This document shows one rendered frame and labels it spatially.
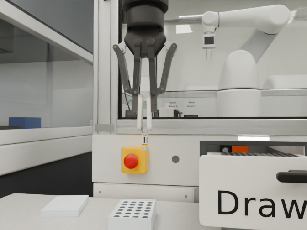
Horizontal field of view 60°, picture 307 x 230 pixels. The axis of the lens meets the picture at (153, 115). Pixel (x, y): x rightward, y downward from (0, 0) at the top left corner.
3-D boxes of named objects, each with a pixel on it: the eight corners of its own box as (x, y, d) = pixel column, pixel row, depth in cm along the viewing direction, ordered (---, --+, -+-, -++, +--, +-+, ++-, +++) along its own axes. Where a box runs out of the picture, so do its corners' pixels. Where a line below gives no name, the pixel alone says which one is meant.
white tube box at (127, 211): (151, 238, 51) (151, 218, 51) (108, 237, 51) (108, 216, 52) (156, 215, 63) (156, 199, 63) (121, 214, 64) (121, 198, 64)
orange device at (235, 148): (248, 159, 107) (248, 146, 107) (220, 159, 109) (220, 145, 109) (246, 158, 111) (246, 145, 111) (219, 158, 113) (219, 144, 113)
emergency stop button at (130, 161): (137, 169, 71) (137, 154, 71) (123, 169, 72) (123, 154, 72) (140, 167, 74) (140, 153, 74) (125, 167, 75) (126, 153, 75)
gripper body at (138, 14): (166, 18, 57) (166, 61, 57) (128, 19, 58) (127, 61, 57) (165, 2, 49) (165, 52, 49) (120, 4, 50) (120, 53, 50)
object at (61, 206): (78, 216, 62) (78, 209, 62) (40, 217, 62) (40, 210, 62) (88, 200, 75) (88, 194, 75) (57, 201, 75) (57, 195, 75)
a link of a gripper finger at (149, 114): (147, 96, 55) (151, 96, 55) (148, 130, 54) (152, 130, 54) (146, 94, 52) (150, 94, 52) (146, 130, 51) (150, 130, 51)
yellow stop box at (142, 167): (145, 174, 73) (145, 148, 73) (119, 173, 74) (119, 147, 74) (148, 170, 78) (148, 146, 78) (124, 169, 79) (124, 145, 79)
